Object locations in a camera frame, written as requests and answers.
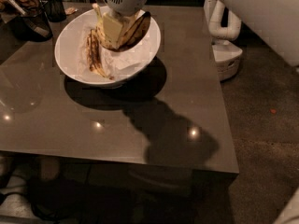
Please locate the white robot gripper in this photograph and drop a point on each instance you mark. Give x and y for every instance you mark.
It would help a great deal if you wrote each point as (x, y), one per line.
(112, 28)

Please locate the curved spotted banana bunch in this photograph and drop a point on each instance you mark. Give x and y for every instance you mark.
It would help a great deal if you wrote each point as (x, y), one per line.
(129, 38)

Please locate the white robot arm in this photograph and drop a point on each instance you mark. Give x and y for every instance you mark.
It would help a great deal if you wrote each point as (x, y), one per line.
(264, 108)

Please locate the spotted banana on left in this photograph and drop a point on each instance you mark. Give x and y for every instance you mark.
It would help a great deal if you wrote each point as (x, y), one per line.
(93, 55)

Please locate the white tilted bowl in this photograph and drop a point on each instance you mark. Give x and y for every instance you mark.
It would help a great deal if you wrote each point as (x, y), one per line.
(68, 42)

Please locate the white paper napkin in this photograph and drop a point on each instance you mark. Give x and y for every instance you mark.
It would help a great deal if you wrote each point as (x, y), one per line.
(115, 63)

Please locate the small snack on table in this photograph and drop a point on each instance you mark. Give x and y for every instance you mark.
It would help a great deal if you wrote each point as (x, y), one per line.
(70, 11)

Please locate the black mesh pen cup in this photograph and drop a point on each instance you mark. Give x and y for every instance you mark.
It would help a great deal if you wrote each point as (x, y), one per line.
(54, 10)

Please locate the black mesh basket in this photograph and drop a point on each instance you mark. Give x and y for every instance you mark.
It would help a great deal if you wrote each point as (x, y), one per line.
(32, 26)

